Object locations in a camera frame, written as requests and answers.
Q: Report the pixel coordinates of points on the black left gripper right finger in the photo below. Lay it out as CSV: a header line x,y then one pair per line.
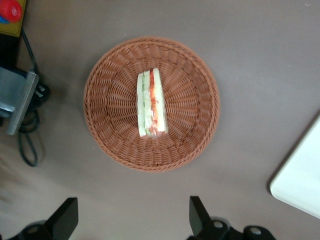
x,y
200,222

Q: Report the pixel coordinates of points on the red emergency stop button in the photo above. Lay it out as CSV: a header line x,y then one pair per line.
x,y
10,10

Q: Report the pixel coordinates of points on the round brown wicker basket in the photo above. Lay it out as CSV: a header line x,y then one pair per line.
x,y
190,105

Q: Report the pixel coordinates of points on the cream plastic serving tray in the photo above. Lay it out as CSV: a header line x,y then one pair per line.
x,y
300,180

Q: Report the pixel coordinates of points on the black power plug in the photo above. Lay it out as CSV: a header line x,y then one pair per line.
x,y
41,93

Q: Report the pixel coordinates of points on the grey metal bracket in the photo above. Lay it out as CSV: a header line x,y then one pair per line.
x,y
22,105

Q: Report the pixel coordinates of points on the plastic-wrapped triangle sandwich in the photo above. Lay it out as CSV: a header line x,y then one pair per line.
x,y
152,105

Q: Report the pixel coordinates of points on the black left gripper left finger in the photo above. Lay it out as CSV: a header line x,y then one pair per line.
x,y
63,220

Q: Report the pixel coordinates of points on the yellow control panel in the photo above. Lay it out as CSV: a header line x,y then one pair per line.
x,y
15,28

